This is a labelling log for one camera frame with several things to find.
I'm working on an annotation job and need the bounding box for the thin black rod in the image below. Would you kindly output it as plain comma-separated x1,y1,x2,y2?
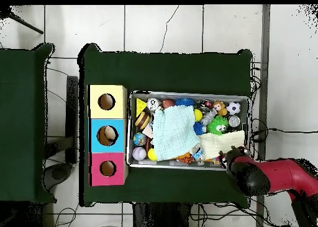
7,12,45,35

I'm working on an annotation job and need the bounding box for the black cable on floor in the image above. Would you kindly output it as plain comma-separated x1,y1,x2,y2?
250,127,318,143

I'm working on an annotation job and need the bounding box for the silver drink can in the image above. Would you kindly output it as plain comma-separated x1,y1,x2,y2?
146,97,161,112

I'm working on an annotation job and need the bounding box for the yellow cheese wedge toy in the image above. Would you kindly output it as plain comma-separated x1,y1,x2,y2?
135,97,148,118

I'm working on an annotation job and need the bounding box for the shallow clear mesh bin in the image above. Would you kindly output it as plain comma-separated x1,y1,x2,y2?
126,91,251,172

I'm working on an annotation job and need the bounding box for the small soccer ball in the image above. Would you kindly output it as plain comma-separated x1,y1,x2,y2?
226,101,242,115

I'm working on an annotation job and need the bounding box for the wooden burger toy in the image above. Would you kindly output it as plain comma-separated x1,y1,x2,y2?
134,111,152,131

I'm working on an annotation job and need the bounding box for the dark green tablecloth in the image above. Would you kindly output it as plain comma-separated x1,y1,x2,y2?
78,43,253,208

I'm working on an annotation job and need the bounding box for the wooden box with three holes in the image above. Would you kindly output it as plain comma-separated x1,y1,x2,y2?
88,84,129,187

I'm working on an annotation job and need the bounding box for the cream waffle cloth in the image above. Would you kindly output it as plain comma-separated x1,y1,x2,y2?
198,130,246,160

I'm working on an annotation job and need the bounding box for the green spiky toy with eyes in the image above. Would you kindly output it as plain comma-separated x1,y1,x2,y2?
206,115,229,136

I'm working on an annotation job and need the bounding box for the blue spiky ball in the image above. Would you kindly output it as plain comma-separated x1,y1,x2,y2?
174,97,195,108

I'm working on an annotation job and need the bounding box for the neighbouring green covered table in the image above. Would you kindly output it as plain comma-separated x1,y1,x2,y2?
0,43,57,205

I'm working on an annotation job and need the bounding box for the mint green waffle cloth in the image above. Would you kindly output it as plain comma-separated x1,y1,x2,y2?
152,105,201,161

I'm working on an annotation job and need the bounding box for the globe print ball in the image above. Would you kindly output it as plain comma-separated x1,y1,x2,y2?
133,131,148,147

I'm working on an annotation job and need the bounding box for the black stand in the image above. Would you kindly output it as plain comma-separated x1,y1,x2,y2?
44,75,80,190

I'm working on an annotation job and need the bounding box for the brown bear plush toy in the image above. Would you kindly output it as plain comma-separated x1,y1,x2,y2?
212,100,229,117

